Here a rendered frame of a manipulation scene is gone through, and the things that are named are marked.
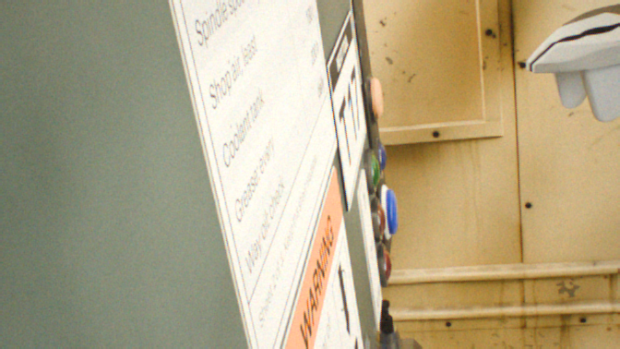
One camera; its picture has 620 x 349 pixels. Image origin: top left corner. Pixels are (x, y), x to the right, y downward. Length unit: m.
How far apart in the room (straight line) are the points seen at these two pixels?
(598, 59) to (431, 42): 0.69
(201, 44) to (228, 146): 0.03
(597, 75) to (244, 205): 0.38
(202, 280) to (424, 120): 1.09
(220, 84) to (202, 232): 0.04
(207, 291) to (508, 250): 1.21
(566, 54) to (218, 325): 0.39
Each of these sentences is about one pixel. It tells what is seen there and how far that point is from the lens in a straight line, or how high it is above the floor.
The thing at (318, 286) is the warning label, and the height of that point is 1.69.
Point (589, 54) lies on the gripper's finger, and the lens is 0.52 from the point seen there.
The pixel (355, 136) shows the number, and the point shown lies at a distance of 0.39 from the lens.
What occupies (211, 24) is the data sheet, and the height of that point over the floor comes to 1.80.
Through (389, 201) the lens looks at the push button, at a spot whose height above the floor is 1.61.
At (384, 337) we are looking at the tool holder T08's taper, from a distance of 0.91.
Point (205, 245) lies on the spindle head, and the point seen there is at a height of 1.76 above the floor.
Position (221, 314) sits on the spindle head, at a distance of 0.17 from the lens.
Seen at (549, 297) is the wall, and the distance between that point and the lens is 1.41.
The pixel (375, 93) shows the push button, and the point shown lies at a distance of 0.46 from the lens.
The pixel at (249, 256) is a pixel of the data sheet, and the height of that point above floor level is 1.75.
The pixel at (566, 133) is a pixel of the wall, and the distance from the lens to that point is 1.26.
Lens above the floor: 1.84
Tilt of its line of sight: 24 degrees down
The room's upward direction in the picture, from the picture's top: 10 degrees counter-clockwise
